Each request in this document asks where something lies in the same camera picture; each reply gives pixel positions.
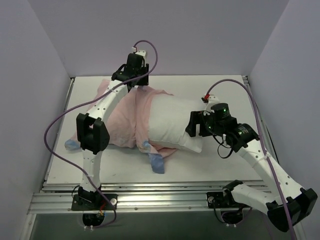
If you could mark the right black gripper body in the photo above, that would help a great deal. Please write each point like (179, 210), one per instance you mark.
(196, 123)

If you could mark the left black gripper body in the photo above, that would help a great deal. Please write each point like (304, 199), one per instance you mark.
(141, 74)

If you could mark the white pillow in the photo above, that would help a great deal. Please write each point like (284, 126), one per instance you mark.
(168, 118)

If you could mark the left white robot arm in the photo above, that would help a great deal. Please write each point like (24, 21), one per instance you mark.
(91, 130)

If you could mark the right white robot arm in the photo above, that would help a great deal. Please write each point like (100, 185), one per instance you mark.
(288, 202)

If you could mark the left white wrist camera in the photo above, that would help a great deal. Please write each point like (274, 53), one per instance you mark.
(142, 53)

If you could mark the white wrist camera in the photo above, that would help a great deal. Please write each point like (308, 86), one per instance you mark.
(142, 53)
(209, 100)

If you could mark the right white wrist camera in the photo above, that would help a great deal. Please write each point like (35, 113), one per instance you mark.
(209, 100)

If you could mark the aluminium front rail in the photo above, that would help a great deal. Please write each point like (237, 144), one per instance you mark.
(56, 198)

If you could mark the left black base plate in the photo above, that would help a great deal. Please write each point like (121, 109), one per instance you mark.
(108, 202)

